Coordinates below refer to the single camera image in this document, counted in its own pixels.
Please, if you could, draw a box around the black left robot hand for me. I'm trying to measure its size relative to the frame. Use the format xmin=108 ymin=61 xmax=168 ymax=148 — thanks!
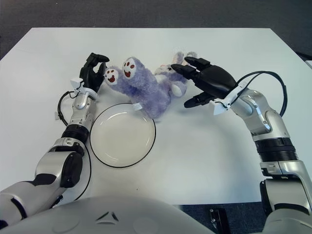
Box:
xmin=79 ymin=52 xmax=110 ymax=94

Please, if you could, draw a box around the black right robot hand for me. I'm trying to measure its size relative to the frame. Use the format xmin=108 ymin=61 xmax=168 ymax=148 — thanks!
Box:
xmin=171 ymin=56 xmax=237 ymax=109

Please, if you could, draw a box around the purple plush bunny doll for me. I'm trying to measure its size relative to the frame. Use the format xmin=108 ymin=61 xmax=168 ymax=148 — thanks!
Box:
xmin=103 ymin=51 xmax=198 ymax=120

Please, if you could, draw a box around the white plate with black rim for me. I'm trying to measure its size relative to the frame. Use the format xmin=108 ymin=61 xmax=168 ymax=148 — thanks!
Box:
xmin=90 ymin=102 xmax=156 ymax=168

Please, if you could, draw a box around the white left wrist module box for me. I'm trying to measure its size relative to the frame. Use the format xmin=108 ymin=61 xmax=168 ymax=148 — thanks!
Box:
xmin=70 ymin=78 xmax=83 ymax=91

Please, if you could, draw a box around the white wrist module box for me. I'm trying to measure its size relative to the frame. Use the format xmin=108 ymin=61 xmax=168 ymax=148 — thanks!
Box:
xmin=213 ymin=101 xmax=231 ymax=116
xmin=70 ymin=78 xmax=83 ymax=91

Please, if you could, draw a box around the white right wrist module box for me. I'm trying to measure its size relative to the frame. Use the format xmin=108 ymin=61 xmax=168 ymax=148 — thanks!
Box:
xmin=213 ymin=101 xmax=231 ymax=116

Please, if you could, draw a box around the grey robot torso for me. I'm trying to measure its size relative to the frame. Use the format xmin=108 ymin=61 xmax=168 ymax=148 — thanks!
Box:
xmin=2 ymin=195 xmax=215 ymax=234

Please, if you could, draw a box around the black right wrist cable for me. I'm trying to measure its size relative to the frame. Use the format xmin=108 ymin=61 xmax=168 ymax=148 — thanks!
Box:
xmin=235 ymin=70 xmax=287 ymax=117

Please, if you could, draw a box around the black flat floor bracket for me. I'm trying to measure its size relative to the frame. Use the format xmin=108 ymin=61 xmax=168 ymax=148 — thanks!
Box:
xmin=209 ymin=208 xmax=231 ymax=234

